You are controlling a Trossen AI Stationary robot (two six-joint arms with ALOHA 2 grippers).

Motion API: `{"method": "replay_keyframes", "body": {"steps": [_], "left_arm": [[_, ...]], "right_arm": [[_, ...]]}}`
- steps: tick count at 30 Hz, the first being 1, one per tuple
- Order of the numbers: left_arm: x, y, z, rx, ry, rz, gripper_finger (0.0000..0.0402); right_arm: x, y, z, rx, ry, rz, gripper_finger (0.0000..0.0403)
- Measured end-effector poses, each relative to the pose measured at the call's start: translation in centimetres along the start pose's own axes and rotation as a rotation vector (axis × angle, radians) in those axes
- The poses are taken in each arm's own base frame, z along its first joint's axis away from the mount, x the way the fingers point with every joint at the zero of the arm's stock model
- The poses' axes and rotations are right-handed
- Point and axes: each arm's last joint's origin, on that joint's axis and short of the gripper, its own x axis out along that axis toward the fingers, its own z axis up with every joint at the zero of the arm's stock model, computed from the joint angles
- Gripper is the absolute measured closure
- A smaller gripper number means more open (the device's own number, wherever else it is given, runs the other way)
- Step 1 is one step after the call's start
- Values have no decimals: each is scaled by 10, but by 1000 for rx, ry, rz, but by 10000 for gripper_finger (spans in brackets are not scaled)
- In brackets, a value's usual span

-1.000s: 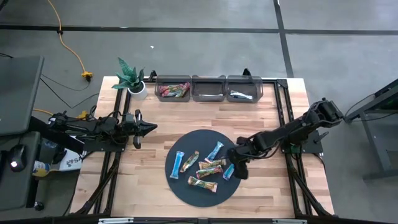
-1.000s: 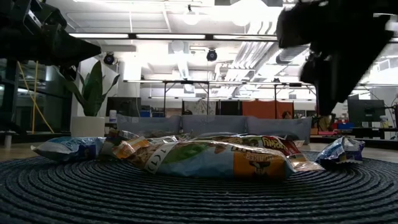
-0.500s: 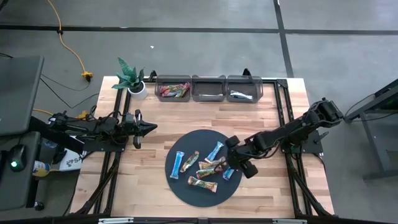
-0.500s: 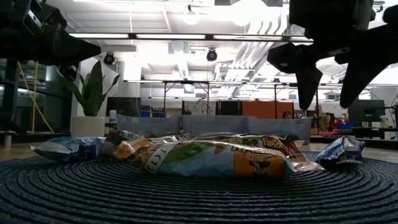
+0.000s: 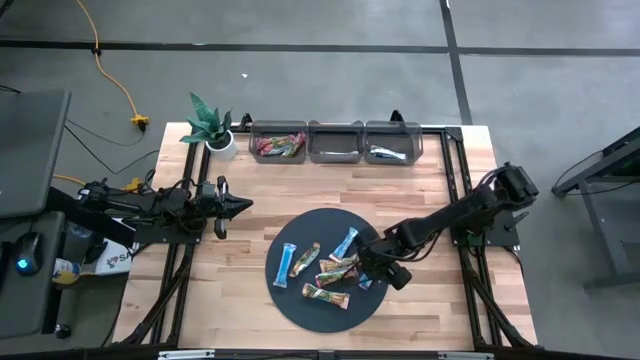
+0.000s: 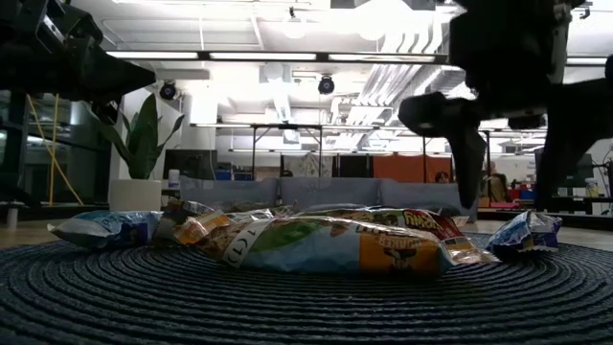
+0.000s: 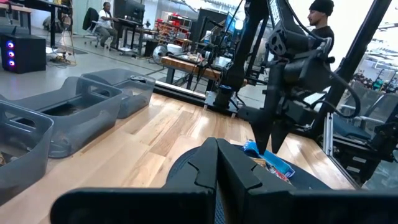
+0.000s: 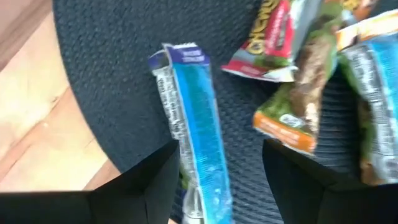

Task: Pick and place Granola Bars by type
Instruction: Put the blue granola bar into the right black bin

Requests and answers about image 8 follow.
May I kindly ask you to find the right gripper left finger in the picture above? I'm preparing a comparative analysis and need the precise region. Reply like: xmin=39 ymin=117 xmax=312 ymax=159
xmin=0 ymin=139 xmax=181 ymax=224

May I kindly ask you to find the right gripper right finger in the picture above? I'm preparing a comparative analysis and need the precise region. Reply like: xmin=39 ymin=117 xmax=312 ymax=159
xmin=262 ymin=139 xmax=398 ymax=224

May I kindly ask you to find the blue foil snack bar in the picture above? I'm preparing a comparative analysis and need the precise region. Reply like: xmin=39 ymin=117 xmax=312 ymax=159
xmin=147 ymin=42 xmax=234 ymax=224
xmin=337 ymin=30 xmax=398 ymax=186

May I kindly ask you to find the orange Chewy granola bar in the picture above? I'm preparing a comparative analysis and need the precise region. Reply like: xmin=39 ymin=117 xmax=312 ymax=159
xmin=252 ymin=18 xmax=343 ymax=156

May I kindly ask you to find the red Chewy granola bar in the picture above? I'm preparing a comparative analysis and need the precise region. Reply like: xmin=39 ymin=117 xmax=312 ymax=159
xmin=221 ymin=0 xmax=324 ymax=83

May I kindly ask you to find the round dark woven placemat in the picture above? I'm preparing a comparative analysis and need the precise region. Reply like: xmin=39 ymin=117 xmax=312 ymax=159
xmin=52 ymin=0 xmax=398 ymax=224

